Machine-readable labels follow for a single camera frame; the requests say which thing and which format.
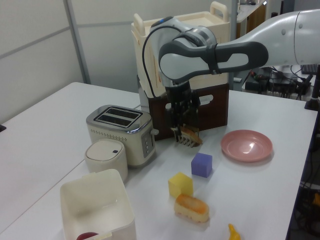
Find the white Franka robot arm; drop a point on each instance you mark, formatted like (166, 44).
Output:
(237, 52)

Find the golden bread roll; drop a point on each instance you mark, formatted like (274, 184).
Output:
(191, 207)

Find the wooden cabinet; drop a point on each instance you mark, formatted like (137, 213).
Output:
(255, 17)

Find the small white lidded bin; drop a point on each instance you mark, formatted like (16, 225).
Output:
(105, 160)

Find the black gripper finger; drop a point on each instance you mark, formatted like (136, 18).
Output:
(176, 125)
(195, 117)

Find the black clamp mount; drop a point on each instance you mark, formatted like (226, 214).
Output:
(312, 100)

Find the small metal toast rack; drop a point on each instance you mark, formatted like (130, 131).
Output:
(186, 143)

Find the white square plastic container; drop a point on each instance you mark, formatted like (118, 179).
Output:
(97, 207)

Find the red toy apple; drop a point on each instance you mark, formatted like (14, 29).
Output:
(86, 236)

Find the black keyboard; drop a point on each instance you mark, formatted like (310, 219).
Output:
(308, 68)

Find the dark brown wooden crate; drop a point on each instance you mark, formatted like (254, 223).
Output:
(212, 112)

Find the purple foam cube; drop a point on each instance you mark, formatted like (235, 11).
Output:
(201, 165)

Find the yellow toy banana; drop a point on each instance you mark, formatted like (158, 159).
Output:
(233, 233)

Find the pink plastic plate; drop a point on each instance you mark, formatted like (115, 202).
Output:
(246, 148)

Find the cream and chrome toaster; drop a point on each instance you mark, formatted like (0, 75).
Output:
(117, 135)

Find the yellow foam cube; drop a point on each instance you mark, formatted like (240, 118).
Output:
(180, 186)

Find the brown bread slice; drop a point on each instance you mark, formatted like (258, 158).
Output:
(192, 135)

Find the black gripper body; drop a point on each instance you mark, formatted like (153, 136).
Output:
(180, 93)

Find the black flat object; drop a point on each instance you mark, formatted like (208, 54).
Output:
(2, 128)

